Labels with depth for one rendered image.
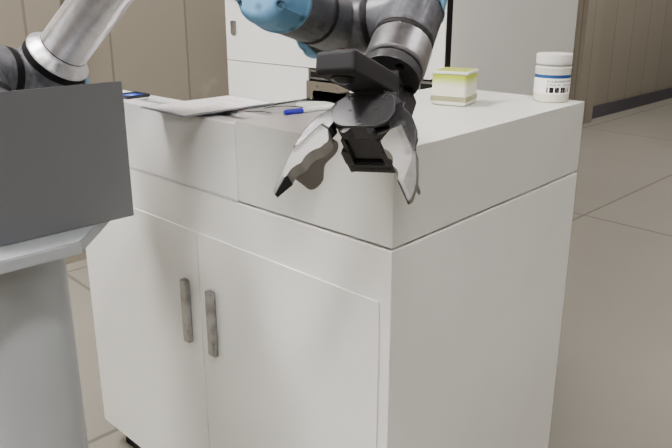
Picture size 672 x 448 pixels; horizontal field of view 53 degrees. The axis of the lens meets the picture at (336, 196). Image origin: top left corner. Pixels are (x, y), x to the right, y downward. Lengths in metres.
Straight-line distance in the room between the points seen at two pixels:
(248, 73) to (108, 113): 1.05
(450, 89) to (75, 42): 0.68
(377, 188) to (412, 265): 0.14
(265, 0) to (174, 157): 0.65
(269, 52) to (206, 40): 1.56
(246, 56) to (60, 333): 1.17
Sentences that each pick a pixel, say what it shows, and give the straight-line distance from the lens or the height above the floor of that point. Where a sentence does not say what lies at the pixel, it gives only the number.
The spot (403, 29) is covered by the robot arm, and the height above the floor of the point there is 1.14.
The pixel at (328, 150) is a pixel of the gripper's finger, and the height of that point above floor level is 1.01.
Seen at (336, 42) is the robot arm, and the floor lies 1.12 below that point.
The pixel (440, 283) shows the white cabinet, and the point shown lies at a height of 0.72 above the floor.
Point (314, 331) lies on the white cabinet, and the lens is 1.16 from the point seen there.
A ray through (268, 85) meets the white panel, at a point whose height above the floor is 0.91.
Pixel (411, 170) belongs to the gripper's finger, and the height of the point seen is 1.01.
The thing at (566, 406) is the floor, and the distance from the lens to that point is 2.22.
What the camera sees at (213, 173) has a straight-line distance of 1.27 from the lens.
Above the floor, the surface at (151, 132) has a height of 0.91.
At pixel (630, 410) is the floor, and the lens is 2.26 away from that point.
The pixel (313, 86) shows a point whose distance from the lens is 1.91.
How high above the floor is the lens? 1.18
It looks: 17 degrees down
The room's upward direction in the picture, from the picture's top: straight up
